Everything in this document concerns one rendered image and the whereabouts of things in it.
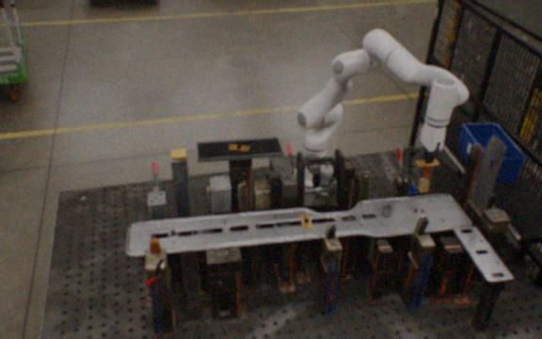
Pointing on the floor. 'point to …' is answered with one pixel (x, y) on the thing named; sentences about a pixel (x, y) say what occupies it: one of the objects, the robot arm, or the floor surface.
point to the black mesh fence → (505, 110)
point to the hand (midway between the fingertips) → (428, 156)
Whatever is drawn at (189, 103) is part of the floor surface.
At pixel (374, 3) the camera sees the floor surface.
